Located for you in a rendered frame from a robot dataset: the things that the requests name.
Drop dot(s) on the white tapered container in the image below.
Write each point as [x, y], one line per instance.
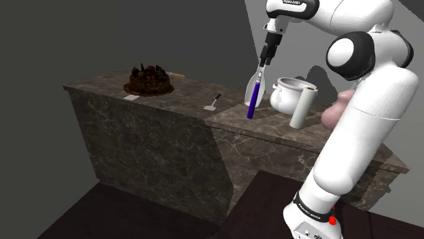
[249, 94]

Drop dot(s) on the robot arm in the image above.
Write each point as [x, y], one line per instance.
[364, 132]

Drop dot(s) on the white card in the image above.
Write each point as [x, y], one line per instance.
[131, 97]

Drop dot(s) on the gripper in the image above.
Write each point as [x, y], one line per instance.
[273, 40]

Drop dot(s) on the chocolate cake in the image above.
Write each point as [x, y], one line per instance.
[148, 82]

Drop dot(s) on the blue pen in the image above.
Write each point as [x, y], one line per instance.
[254, 99]

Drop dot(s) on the pink vase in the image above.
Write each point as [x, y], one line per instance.
[333, 114]

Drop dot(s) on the yellow knife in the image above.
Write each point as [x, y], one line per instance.
[177, 75]

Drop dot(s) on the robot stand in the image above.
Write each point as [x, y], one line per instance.
[261, 205]

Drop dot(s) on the white paper towel roll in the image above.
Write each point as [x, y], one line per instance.
[302, 109]

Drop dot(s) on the white pot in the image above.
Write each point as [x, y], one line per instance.
[284, 99]

